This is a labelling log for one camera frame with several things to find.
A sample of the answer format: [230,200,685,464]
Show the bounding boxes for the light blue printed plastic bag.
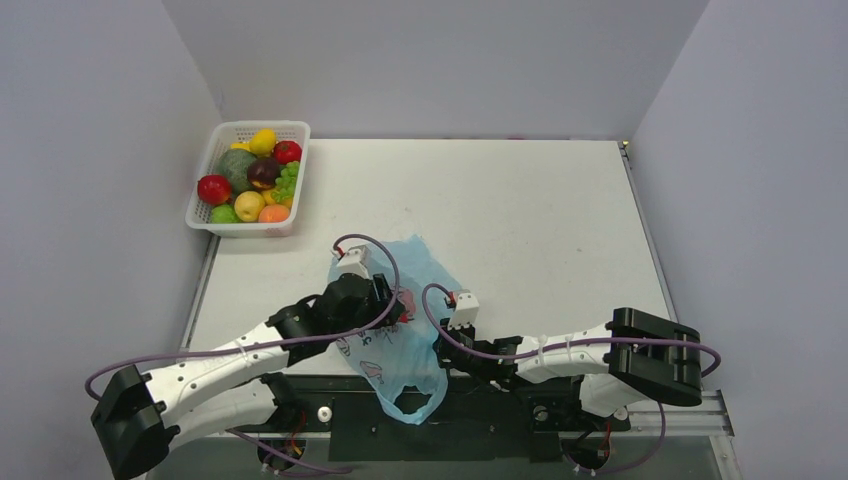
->
[335,236,461,425]

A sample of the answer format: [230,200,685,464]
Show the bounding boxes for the dark purple fake fruit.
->
[247,157,281,190]

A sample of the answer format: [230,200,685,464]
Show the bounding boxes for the bright yellow fake lemon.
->
[248,128,277,158]

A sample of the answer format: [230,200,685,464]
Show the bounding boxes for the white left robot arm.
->
[91,273,404,479]

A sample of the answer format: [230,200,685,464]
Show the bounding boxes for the orange fake peach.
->
[257,204,290,223]

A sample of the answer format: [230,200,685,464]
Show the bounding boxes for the green fake grapes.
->
[271,161,300,204]

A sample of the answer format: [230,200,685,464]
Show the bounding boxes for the red fake tomato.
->
[271,140,303,165]

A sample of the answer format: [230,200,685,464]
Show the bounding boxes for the green fake lime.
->
[208,204,241,224]

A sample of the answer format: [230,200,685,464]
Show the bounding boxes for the red fake apple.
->
[196,174,232,206]

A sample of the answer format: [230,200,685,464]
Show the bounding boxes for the green fake melon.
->
[214,149,258,195]

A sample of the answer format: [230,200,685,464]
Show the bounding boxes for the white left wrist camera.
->
[336,245,371,279]

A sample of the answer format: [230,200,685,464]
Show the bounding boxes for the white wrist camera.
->
[336,245,371,279]
[446,290,480,330]

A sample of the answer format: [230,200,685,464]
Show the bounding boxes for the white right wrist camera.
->
[446,290,480,330]

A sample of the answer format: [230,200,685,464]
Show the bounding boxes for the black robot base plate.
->
[240,375,631,463]

